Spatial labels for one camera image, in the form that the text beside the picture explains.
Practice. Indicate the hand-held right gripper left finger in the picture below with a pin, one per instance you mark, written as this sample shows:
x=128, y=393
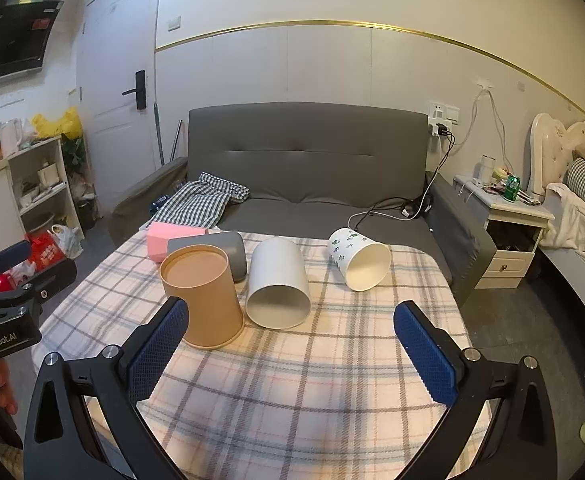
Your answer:
x=157, y=350

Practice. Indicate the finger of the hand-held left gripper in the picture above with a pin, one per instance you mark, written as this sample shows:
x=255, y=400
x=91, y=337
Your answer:
x=55, y=280
x=10, y=254

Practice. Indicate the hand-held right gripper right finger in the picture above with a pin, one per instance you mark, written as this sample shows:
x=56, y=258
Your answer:
x=425, y=355

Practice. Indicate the brown paper cup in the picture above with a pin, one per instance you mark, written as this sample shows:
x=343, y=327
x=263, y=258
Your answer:
x=202, y=300

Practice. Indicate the pink cup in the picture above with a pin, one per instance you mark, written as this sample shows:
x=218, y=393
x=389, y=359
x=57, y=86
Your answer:
x=165, y=240

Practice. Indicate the grey cup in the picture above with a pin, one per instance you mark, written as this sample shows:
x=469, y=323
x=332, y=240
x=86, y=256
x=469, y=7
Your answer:
x=232, y=250

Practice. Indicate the white cup with green print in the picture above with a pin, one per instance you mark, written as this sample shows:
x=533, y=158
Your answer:
x=342, y=250

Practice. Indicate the plain white cup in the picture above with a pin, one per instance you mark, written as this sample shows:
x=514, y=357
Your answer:
x=277, y=265

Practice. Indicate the red bag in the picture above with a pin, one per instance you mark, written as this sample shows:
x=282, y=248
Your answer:
x=45, y=255

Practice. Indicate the white plastic bag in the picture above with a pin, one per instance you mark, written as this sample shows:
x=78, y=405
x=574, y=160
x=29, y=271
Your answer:
x=70, y=242

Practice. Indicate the dark trash bin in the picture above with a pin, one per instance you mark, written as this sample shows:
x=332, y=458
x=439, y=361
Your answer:
x=85, y=215

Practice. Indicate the white open shelf unit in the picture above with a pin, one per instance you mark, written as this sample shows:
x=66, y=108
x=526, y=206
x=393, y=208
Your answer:
x=67, y=195

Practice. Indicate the white kettle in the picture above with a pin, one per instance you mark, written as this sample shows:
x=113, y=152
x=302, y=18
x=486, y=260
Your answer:
x=11, y=137

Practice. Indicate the white nightstand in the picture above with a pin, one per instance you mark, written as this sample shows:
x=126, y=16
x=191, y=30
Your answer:
x=512, y=260

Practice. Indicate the plaid tablecloth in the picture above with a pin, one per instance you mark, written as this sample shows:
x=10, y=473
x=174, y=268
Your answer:
x=297, y=385

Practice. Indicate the yellow plastic bag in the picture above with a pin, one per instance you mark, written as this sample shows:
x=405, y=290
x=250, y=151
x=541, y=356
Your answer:
x=60, y=125

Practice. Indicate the checked cloth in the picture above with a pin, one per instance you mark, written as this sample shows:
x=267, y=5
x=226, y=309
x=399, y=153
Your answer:
x=197, y=205

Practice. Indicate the green can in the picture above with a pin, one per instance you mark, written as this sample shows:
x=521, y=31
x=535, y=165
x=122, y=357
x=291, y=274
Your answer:
x=512, y=190

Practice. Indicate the white tumbler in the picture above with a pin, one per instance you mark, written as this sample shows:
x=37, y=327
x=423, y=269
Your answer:
x=487, y=170

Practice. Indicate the white blanket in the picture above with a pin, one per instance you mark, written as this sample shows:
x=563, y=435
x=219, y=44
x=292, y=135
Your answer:
x=577, y=230

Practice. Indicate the black range hood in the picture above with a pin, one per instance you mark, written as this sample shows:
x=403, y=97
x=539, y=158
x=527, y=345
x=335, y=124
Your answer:
x=7, y=45

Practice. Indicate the white door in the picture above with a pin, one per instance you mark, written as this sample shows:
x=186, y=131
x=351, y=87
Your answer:
x=107, y=60

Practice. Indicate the grey sofa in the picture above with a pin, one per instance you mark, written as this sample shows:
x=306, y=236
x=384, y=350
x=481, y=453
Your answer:
x=312, y=160

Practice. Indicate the black charger plug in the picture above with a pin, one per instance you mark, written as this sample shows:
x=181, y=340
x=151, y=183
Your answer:
x=441, y=130

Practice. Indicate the cream bed headboard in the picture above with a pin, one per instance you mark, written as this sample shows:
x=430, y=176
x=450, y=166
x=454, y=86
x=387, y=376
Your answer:
x=547, y=140

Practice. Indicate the grey bed frame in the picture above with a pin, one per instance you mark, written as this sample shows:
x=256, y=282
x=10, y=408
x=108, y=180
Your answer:
x=572, y=292

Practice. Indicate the white wall socket panel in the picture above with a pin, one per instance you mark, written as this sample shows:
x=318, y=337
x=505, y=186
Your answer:
x=445, y=111

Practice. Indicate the white light switch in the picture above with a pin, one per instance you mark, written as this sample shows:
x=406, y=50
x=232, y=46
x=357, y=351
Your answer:
x=173, y=23

